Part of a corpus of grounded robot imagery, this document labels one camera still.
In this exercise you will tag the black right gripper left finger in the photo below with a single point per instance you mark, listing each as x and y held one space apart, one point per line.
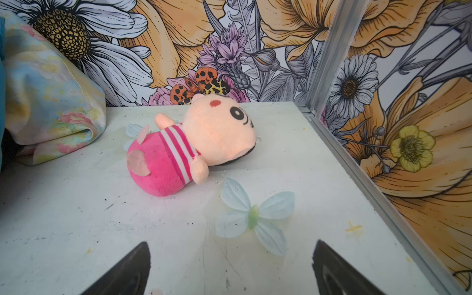
128 277

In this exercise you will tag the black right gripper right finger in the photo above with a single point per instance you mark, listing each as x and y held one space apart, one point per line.
335 276

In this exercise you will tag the pastel floral patterned cloth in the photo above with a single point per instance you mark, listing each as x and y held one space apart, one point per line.
52 108

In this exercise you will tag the pale blue fabric butterfly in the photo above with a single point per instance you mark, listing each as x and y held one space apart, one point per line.
244 216

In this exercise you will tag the small pale butterfly decoration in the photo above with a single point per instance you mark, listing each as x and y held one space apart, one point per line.
132 131

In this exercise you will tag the pink plush pig toy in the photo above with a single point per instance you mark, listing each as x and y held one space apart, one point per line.
215 130

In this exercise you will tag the aluminium corner post right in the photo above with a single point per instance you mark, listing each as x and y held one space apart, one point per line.
346 21

